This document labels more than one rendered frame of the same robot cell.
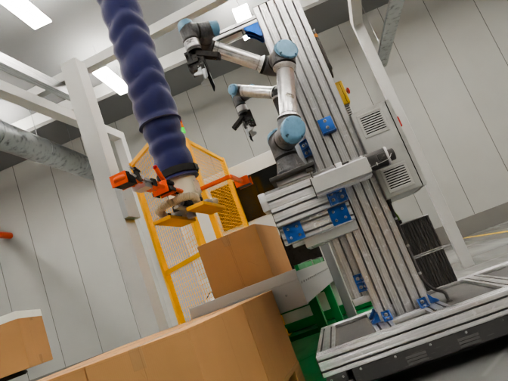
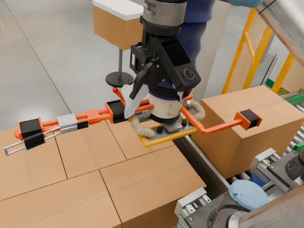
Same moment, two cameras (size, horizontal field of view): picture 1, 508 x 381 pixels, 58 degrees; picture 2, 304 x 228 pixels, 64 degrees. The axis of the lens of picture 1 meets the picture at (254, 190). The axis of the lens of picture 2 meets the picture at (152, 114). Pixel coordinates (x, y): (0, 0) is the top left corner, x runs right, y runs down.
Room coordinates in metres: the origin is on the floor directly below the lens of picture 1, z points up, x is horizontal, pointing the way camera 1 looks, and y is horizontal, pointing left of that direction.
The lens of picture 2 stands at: (1.66, -0.30, 1.87)
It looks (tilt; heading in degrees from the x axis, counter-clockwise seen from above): 39 degrees down; 45
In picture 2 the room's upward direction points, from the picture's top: 8 degrees clockwise
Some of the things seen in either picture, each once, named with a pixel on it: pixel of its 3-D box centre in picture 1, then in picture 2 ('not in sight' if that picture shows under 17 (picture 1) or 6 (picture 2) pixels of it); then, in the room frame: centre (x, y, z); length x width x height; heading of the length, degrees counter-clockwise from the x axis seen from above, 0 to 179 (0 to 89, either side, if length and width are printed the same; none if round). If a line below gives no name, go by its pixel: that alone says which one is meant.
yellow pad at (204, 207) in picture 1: (205, 205); (172, 128); (2.37, 0.26, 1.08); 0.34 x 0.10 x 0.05; 168
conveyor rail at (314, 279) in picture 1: (321, 274); not in sight; (3.86, -0.28, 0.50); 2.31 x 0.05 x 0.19; 168
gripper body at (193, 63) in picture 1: (196, 61); (156, 50); (1.98, 0.04, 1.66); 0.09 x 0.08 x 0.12; 84
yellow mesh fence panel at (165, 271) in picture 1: (181, 256); (251, 40); (3.91, 0.78, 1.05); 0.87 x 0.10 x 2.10; 40
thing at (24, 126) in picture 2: (123, 180); (31, 129); (1.80, 0.49, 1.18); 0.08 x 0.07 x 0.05; 168
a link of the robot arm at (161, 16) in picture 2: (192, 45); (163, 10); (1.98, 0.03, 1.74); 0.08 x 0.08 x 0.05
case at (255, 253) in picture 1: (249, 263); (244, 129); (3.10, 0.20, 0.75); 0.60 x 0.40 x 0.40; 168
